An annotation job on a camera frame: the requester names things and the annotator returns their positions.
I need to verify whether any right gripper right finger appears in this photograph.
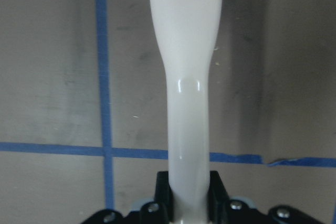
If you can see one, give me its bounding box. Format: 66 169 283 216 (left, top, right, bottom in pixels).
208 170 321 223

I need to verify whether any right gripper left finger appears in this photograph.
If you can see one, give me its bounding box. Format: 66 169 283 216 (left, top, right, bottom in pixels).
83 171 173 224

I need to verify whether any beige hand brush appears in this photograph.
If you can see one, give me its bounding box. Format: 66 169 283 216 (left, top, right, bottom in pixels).
150 0 222 223

